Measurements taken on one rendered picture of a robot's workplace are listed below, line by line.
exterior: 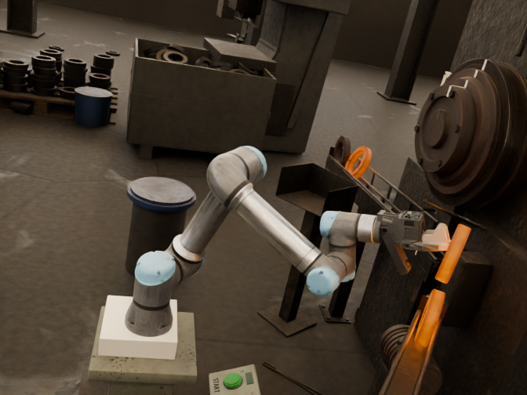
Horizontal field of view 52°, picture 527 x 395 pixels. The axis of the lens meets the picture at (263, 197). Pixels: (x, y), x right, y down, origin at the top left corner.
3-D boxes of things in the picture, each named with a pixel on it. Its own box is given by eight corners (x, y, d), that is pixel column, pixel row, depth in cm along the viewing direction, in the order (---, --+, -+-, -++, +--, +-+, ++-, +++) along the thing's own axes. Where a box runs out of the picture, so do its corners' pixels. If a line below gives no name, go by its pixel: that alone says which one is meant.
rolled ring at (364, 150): (341, 184, 273) (347, 186, 274) (365, 166, 260) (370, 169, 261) (345, 157, 284) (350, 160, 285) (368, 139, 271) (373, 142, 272)
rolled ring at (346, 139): (347, 138, 278) (354, 139, 279) (337, 132, 296) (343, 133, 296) (339, 173, 283) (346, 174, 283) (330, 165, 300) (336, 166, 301)
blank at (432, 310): (423, 348, 151) (412, 343, 152) (441, 296, 154) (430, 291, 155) (429, 347, 137) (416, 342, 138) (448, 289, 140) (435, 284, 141)
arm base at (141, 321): (121, 334, 166) (124, 307, 163) (128, 306, 180) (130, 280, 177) (170, 338, 169) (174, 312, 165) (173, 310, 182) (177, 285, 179)
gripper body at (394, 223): (421, 221, 136) (373, 215, 141) (419, 253, 138) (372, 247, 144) (427, 212, 143) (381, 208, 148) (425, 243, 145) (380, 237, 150)
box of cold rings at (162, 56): (240, 138, 500) (256, 52, 470) (258, 172, 427) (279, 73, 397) (125, 123, 472) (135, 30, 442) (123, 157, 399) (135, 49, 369)
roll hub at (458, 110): (418, 157, 191) (445, 77, 180) (455, 188, 165) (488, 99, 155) (404, 154, 189) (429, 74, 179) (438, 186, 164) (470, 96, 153)
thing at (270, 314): (279, 295, 271) (313, 162, 244) (318, 324, 255) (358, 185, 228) (249, 306, 257) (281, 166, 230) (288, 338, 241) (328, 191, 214)
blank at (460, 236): (474, 222, 142) (461, 216, 143) (468, 237, 129) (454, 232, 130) (451, 273, 147) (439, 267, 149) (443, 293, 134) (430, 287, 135)
